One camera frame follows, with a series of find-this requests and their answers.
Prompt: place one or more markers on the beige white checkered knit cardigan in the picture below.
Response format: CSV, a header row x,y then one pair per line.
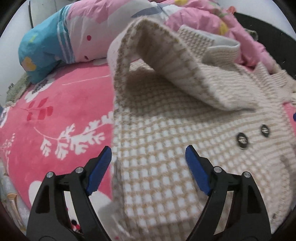
x,y
175,89

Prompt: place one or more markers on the blue cartoon pillow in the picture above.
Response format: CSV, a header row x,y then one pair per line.
x,y
46,46

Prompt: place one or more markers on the black padded headboard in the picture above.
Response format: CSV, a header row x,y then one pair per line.
x,y
281,46

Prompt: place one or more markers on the pink floral fleece blanket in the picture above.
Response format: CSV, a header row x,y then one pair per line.
x,y
56,125

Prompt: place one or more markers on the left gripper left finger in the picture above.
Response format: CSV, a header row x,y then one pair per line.
x,y
62,209

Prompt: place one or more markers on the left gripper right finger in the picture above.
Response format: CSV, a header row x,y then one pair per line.
x,y
234,210

